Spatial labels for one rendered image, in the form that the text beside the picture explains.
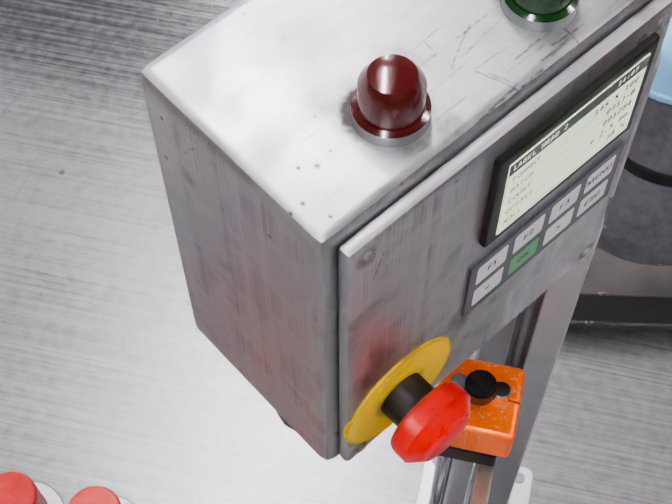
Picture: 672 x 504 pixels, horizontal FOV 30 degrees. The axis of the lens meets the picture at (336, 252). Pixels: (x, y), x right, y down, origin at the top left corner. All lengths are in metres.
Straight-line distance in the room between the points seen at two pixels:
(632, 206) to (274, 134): 0.66
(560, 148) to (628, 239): 0.61
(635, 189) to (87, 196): 0.49
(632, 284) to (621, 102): 0.60
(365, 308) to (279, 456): 0.62
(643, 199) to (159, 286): 0.42
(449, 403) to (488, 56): 0.15
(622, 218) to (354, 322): 0.64
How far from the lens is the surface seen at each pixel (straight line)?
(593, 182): 0.52
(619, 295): 1.06
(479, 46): 0.43
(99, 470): 1.06
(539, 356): 0.71
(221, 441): 1.05
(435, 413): 0.50
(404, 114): 0.39
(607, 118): 0.47
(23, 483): 0.79
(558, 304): 0.66
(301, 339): 0.46
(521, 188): 0.45
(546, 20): 0.43
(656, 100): 0.96
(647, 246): 1.06
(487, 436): 0.66
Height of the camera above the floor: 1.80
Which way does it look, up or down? 60 degrees down
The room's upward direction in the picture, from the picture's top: 1 degrees counter-clockwise
